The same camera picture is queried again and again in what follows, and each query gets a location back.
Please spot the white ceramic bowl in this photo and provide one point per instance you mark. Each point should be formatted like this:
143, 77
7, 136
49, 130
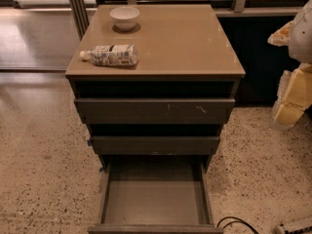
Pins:
124, 18

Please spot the middle grey drawer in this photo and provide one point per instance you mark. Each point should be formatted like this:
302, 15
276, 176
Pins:
155, 145

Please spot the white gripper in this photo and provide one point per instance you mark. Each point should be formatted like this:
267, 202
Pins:
301, 38

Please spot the clear plastic bottle blue label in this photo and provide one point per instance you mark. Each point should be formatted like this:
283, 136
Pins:
111, 55

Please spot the top grey drawer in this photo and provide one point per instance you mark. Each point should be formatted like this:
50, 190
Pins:
155, 111

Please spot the open bottom grey drawer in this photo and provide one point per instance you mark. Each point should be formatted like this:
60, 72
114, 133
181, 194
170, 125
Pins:
166, 198

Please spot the white power strip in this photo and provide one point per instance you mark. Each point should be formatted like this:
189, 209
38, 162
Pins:
301, 226

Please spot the brown drawer cabinet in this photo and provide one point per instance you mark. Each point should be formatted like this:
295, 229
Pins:
183, 53

